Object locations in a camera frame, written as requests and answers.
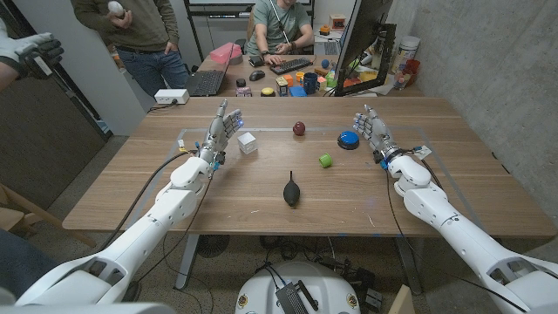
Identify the white black work glove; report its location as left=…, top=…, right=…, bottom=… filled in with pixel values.
left=0, top=32, right=65, bottom=80

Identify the standing person olive sweater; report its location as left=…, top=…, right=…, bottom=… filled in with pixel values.
left=71, top=0, right=191, bottom=98

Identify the person leg in jeans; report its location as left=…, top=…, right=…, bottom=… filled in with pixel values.
left=0, top=229, right=60, bottom=302

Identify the black keyboard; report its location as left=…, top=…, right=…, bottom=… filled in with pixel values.
left=269, top=57, right=314, bottom=76

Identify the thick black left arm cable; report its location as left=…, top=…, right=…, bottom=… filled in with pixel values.
left=96, top=150, right=201, bottom=253

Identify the white power strip box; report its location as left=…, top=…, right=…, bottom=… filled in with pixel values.
left=153, top=88, right=191, bottom=106

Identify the seated person green shirt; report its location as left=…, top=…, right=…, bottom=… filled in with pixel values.
left=245, top=0, right=316, bottom=66

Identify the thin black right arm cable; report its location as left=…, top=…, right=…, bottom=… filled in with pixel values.
left=384, top=168, right=529, bottom=314

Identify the blue round button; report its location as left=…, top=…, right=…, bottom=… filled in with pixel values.
left=337, top=130, right=361, bottom=151

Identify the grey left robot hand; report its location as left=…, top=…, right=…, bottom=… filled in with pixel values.
left=198, top=99, right=244, bottom=166

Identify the wooden back desk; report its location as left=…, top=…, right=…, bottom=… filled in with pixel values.
left=196, top=54, right=424, bottom=98

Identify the dark blue mug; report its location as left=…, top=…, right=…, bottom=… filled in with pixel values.
left=303, top=72, right=319, bottom=95

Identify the pink plastic box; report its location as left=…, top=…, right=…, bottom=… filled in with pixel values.
left=209, top=42, right=243, bottom=65

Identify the round black floor fan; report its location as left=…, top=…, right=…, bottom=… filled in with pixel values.
left=195, top=234, right=231, bottom=259

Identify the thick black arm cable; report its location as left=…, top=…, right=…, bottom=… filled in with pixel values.
left=418, top=157, right=444, bottom=189
left=96, top=150, right=201, bottom=253

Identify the black box on torso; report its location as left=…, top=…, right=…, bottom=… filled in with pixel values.
left=274, top=280, right=319, bottom=314

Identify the red cup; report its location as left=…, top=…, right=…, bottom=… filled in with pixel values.
left=403, top=58, right=422, bottom=86

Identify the grey metal table leg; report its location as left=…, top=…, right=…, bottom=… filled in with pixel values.
left=174, top=234, right=201, bottom=291
left=394, top=237, right=424, bottom=296

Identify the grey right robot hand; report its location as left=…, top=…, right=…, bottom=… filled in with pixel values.
left=352, top=104, right=405, bottom=166

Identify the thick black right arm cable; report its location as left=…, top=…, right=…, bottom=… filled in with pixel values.
left=418, top=157, right=444, bottom=189

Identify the black computer monitor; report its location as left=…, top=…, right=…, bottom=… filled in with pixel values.
left=333, top=0, right=398, bottom=97

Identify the cardboard piece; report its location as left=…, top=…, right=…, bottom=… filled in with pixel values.
left=387, top=284, right=416, bottom=314

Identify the black open laptop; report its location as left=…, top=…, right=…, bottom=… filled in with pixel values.
left=185, top=43, right=236, bottom=98

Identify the wooden chair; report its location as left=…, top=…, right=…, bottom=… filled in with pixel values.
left=0, top=182, right=97, bottom=249

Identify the white plastic jar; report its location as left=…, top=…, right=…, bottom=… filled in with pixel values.
left=394, top=35, right=421, bottom=73

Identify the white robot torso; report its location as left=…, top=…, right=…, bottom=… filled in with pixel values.
left=235, top=260, right=362, bottom=314

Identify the white cube block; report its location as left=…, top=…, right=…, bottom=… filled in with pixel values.
left=236, top=131, right=259, bottom=155

